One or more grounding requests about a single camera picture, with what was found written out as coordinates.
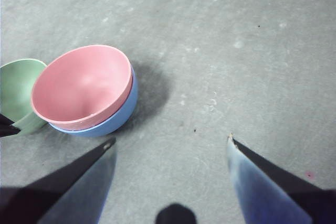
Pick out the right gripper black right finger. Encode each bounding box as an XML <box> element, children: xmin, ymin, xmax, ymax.
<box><xmin>227</xmin><ymin>134</ymin><xmax>336</xmax><ymax>224</ymax></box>

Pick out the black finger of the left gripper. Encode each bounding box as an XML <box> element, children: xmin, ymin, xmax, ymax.
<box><xmin>0</xmin><ymin>113</ymin><xmax>14</xmax><ymax>127</ymax></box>
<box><xmin>0</xmin><ymin>126</ymin><xmax>22</xmax><ymax>138</ymax></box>

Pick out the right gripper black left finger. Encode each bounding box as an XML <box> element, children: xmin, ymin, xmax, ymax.
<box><xmin>0</xmin><ymin>137</ymin><xmax>118</xmax><ymax>224</ymax></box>

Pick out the blue ribbed bowl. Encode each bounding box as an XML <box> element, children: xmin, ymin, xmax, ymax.
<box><xmin>48</xmin><ymin>63</ymin><xmax>139</xmax><ymax>138</ymax></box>

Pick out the red ribbed bowl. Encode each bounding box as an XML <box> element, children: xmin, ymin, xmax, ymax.
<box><xmin>30</xmin><ymin>45</ymin><xmax>133</xmax><ymax>132</ymax></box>

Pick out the green ribbed bowl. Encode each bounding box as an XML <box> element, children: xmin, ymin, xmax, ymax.
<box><xmin>0</xmin><ymin>58</ymin><xmax>49</xmax><ymax>136</ymax></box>

